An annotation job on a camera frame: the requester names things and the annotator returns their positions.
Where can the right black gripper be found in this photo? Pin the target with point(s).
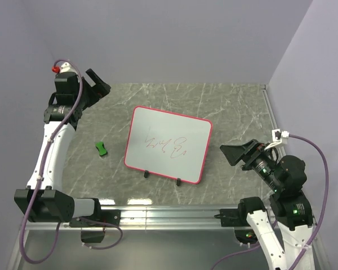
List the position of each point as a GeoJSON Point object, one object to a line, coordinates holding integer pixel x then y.
{"type": "Point", "coordinates": [234, 153]}

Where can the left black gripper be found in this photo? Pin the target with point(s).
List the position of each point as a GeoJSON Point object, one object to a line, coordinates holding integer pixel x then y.
{"type": "Point", "coordinates": [96, 92]}

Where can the pink framed whiteboard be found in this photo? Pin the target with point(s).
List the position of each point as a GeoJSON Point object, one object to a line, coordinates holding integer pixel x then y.
{"type": "Point", "coordinates": [168, 144]}

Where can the green whiteboard eraser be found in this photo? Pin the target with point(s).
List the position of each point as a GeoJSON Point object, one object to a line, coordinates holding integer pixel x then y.
{"type": "Point", "coordinates": [101, 148]}

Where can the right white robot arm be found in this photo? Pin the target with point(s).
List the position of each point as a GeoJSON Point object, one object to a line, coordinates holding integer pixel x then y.
{"type": "Point", "coordinates": [285, 176]}

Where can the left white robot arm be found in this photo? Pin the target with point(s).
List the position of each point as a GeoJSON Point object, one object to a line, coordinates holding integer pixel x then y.
{"type": "Point", "coordinates": [42, 200]}

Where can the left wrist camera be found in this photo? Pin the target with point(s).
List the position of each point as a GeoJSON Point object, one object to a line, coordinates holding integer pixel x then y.
{"type": "Point", "coordinates": [63, 68]}

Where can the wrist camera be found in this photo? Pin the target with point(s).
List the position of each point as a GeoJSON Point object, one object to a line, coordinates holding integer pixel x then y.
{"type": "Point", "coordinates": [279, 138]}
{"type": "Point", "coordinates": [63, 68]}

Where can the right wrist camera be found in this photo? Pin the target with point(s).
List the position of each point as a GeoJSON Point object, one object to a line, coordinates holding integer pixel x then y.
{"type": "Point", "coordinates": [279, 138]}

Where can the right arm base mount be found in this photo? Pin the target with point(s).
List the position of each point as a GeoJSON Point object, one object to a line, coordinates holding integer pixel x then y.
{"type": "Point", "coordinates": [231, 218]}

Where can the wire whiteboard stand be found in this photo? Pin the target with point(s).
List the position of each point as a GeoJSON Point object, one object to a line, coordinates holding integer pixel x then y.
{"type": "Point", "coordinates": [177, 181]}

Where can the aluminium rail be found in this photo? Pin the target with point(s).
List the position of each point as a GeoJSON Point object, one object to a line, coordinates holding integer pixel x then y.
{"type": "Point", "coordinates": [169, 218]}

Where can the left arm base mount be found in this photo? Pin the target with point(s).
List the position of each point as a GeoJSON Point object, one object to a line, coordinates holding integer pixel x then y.
{"type": "Point", "coordinates": [94, 228]}

